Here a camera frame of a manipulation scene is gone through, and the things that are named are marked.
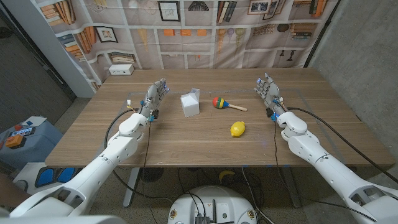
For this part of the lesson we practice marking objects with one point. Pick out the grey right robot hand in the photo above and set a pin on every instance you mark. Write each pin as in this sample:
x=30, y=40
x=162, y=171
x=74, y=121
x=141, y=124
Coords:
x=270, y=91

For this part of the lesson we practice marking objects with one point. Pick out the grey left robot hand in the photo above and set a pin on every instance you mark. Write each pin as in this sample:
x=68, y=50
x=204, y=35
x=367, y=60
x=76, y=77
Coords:
x=153, y=95

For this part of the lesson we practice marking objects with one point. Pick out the white milk carton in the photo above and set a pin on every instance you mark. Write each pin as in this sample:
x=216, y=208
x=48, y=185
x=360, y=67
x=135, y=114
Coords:
x=189, y=106

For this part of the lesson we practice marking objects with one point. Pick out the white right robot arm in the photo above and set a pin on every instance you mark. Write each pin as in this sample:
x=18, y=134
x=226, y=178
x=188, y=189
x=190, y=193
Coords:
x=326, y=168

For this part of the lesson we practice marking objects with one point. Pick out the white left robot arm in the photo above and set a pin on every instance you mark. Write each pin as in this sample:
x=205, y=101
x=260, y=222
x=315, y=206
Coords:
x=102, y=161

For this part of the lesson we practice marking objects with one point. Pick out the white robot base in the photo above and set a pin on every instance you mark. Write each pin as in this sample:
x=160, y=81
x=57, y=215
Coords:
x=214, y=199

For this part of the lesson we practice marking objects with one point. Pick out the white power strip box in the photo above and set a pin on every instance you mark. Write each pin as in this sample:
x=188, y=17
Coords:
x=121, y=69

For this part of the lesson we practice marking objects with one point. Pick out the yellow lemon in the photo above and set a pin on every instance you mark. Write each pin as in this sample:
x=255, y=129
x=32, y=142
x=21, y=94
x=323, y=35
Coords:
x=237, y=128

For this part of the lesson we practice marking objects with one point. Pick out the printed bookshelf backdrop cloth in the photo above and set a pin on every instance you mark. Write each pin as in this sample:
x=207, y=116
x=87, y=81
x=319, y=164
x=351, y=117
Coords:
x=202, y=46

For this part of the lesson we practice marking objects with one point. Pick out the black backdrop stand pole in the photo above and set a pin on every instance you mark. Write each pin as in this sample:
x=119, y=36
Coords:
x=320, y=34

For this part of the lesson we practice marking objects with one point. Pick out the black round fan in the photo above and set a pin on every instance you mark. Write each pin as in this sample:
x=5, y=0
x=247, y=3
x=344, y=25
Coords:
x=151, y=174

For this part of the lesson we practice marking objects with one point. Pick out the yellow banana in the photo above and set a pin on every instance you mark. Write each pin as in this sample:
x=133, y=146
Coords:
x=225, y=174

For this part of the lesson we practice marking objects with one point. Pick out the metal table leg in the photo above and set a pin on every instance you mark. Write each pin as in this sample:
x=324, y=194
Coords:
x=131, y=186
x=292, y=186

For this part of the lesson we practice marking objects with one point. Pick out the white pillar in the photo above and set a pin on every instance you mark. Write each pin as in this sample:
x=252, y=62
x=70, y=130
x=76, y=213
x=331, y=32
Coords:
x=49, y=46

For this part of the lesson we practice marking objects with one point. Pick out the white paper sheet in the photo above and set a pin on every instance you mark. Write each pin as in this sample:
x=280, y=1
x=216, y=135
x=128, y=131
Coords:
x=35, y=121

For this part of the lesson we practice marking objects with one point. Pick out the blue stool with objects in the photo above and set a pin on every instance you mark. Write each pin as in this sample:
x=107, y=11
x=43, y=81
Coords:
x=34, y=149

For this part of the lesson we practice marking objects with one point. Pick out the black tray with coloured pieces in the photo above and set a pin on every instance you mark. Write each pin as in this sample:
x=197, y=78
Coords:
x=22, y=131

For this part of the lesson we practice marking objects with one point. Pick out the orange block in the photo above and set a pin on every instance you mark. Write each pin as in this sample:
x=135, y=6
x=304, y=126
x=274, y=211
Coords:
x=14, y=141

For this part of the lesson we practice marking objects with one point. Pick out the person's leg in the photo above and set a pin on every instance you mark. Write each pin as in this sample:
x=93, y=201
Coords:
x=12, y=189

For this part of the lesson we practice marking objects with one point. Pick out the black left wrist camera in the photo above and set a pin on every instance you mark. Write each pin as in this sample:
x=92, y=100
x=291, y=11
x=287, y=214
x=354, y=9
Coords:
x=155, y=114

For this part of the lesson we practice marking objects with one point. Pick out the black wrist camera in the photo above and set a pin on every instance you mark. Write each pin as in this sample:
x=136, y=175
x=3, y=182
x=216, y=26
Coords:
x=155, y=114
x=269, y=112

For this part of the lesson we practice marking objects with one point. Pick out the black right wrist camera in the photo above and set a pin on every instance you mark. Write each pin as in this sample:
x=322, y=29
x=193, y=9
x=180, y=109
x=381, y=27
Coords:
x=269, y=112

